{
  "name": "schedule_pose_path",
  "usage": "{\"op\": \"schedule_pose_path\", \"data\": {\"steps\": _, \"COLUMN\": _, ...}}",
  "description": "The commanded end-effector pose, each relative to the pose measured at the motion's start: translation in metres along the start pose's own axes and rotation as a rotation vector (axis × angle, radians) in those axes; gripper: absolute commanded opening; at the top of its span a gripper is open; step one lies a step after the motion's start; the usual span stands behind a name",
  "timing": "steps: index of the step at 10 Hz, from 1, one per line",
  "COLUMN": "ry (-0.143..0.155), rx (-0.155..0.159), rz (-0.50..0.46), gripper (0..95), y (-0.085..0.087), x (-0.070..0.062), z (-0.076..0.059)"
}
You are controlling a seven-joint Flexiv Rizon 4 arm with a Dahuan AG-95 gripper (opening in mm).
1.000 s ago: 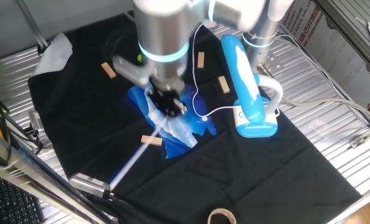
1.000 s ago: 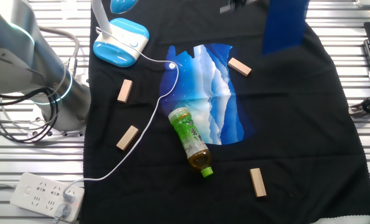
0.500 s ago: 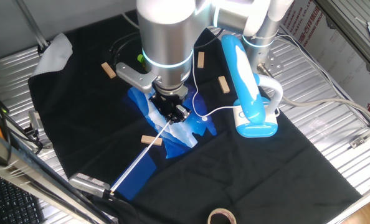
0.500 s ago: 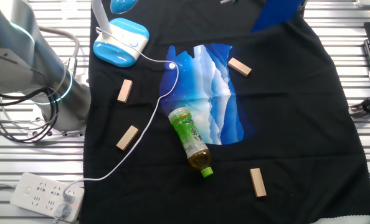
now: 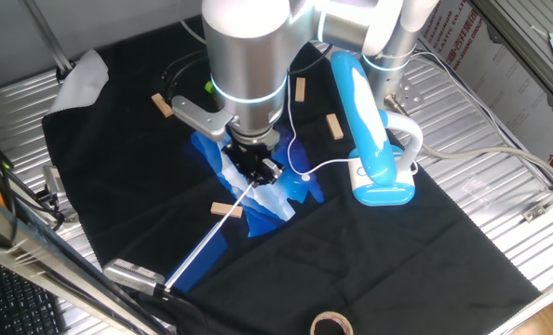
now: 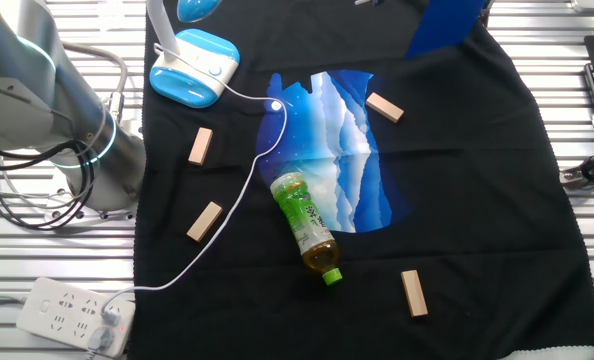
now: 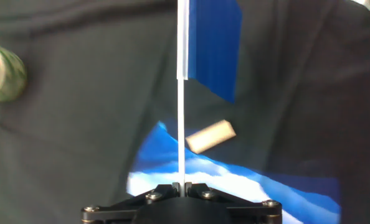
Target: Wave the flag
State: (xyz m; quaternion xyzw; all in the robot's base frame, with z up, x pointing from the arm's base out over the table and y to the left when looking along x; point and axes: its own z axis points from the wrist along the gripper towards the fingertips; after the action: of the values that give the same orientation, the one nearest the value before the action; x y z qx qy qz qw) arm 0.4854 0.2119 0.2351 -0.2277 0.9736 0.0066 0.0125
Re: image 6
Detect blue flag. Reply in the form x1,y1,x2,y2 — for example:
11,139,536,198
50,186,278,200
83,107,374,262
354,0,488,60

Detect white power strip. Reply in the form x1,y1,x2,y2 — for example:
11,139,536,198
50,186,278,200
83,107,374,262
15,277,137,359

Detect black cloth with mountain print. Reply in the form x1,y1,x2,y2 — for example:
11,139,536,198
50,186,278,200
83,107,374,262
126,0,594,360

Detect wooden block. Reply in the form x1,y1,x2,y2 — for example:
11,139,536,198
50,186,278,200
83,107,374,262
187,126,214,167
185,201,224,244
400,269,429,318
365,92,406,124

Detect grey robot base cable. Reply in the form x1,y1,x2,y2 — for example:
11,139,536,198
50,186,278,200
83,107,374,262
59,41,129,124

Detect green tea bottle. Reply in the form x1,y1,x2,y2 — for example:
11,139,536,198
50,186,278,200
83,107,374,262
269,171,344,287

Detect blue and white desk lamp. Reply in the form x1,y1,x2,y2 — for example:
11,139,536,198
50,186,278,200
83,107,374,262
145,0,242,110

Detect grey plug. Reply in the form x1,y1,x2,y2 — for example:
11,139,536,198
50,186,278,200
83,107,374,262
84,327,116,360

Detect white lamp cable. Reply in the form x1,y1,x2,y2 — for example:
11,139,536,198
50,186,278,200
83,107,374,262
99,42,289,326

